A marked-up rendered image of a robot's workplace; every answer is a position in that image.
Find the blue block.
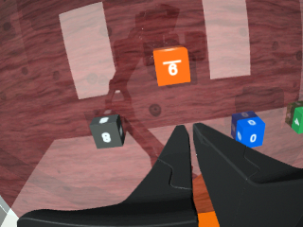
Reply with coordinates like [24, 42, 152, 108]
[235, 117, 265, 148]

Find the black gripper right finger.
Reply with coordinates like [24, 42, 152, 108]
[192, 122, 303, 227]

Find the dark grey block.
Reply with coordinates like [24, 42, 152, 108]
[90, 114, 125, 148]

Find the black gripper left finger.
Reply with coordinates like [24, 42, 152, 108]
[16, 124, 200, 227]

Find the green block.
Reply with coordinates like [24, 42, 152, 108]
[292, 107, 303, 133]

